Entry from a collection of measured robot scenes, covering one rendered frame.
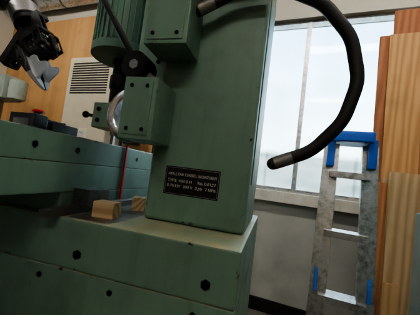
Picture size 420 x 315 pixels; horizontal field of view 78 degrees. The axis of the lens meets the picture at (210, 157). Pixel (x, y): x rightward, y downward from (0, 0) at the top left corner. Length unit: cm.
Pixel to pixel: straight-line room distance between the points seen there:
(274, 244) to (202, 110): 154
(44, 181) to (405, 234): 158
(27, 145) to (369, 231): 113
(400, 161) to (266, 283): 116
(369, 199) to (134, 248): 97
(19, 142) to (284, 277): 181
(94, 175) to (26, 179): 17
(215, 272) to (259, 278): 163
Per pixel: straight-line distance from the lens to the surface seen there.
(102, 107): 77
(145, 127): 49
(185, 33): 54
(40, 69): 83
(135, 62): 59
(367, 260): 122
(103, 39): 77
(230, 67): 58
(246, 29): 61
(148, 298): 49
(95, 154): 65
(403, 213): 169
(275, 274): 204
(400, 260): 170
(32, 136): 53
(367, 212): 122
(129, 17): 78
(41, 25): 89
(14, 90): 294
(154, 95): 50
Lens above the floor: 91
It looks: 4 degrees up
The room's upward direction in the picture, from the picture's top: 7 degrees clockwise
